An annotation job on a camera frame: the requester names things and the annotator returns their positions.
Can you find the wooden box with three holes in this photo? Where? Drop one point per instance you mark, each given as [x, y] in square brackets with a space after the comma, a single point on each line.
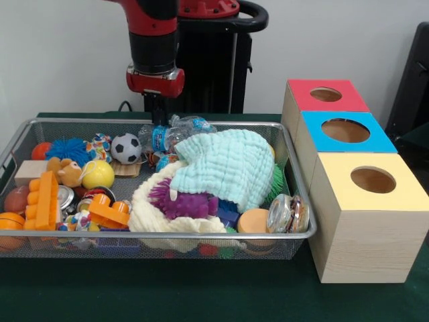
[368, 241]

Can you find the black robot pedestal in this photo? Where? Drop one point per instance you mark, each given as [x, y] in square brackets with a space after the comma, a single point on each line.
[214, 67]

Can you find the brown plush monkey toy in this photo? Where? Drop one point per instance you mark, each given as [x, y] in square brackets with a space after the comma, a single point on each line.
[67, 172]

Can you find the mint green waffle cloth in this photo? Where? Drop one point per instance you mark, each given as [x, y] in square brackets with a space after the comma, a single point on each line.
[228, 164]

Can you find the yellow smiley face ball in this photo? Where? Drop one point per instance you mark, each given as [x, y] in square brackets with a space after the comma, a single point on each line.
[99, 176]

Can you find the blue spiky rubber ball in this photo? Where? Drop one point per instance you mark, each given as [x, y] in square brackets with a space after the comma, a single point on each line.
[65, 149]

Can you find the crushed clear plastic bottle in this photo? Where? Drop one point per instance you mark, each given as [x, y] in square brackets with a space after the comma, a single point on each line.
[197, 123]
[159, 137]

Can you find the long orange building block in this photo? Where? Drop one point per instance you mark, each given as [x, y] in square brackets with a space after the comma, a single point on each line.
[42, 204]

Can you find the purple spiky monster toy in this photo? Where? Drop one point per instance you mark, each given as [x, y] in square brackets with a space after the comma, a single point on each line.
[191, 204]

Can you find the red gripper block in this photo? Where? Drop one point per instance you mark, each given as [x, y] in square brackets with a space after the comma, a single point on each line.
[155, 85]

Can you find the dark green table cloth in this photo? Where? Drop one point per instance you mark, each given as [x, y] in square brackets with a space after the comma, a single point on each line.
[167, 292]

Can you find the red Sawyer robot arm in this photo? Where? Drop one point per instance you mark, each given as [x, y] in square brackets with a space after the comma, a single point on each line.
[152, 47]

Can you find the small black white soccer ball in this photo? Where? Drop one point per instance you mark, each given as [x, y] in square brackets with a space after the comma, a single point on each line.
[126, 148]

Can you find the black upright panel on stand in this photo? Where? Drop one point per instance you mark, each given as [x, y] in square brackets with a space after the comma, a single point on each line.
[415, 84]

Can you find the cream knitted cloth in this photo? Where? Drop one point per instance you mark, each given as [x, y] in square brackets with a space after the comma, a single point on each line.
[147, 214]

